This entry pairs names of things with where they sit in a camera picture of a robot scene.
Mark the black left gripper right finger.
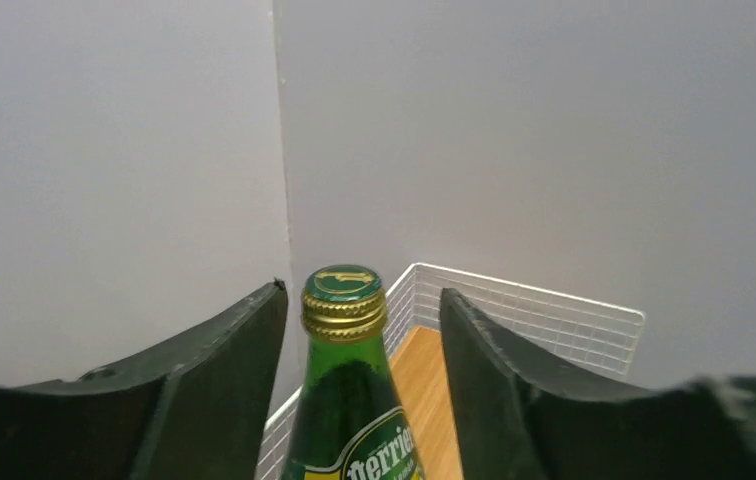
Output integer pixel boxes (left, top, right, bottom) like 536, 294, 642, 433
439, 288, 756, 479

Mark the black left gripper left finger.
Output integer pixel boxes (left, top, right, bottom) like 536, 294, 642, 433
0, 279, 288, 479

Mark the green glass Perrier bottle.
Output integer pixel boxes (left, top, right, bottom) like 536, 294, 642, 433
281, 264, 425, 480

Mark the white wire wooden shelf rack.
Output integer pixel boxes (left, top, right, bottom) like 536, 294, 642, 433
255, 262, 646, 480

